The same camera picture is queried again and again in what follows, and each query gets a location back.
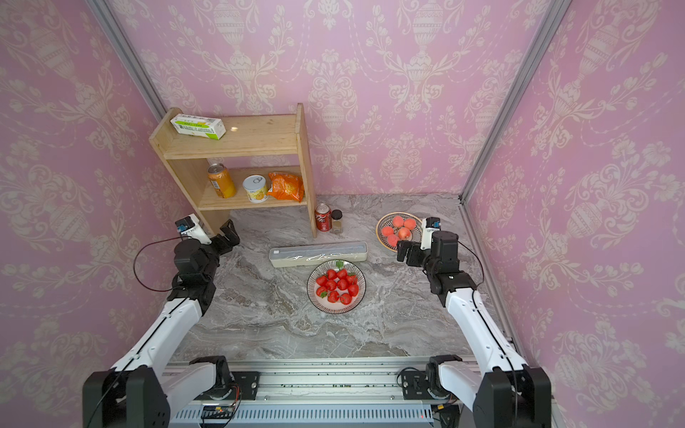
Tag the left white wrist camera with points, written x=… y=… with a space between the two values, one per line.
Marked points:
x=190 y=227

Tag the striped plate of strawberries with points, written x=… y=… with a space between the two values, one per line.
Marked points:
x=335 y=308

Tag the peach fruit pile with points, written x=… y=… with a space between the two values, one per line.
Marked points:
x=398 y=229

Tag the small brown spice jar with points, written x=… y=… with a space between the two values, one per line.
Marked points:
x=336 y=222

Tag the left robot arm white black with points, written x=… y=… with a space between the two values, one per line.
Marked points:
x=160 y=331

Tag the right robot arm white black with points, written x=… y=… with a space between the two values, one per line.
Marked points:
x=476 y=321

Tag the wooden two-tier shelf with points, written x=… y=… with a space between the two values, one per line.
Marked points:
x=253 y=145

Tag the small electronics board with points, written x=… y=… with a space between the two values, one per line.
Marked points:
x=217 y=413

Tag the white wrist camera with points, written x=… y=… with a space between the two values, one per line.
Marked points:
x=430 y=225
x=190 y=227

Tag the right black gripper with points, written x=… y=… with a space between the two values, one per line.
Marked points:
x=416 y=251

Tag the red soda can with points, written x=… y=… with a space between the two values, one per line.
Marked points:
x=323 y=220

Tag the orange drink can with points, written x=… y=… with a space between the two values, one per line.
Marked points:
x=221 y=180

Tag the white green carton box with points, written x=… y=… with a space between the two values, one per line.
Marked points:
x=196 y=126

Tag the white yellow cup container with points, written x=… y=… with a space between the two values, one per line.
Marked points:
x=256 y=188

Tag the patterned plate with peaches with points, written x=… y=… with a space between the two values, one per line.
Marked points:
x=415 y=238

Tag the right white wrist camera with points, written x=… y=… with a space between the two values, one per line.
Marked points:
x=430 y=225

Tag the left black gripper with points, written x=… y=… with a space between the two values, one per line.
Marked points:
x=232 y=236

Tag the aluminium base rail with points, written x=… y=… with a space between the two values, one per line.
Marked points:
x=318 y=380

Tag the orange snack bag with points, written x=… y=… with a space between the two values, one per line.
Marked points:
x=286 y=187

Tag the red strawberries pile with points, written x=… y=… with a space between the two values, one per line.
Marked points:
x=337 y=286

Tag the beige plastic wrap dispenser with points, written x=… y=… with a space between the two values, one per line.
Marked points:
x=315 y=254

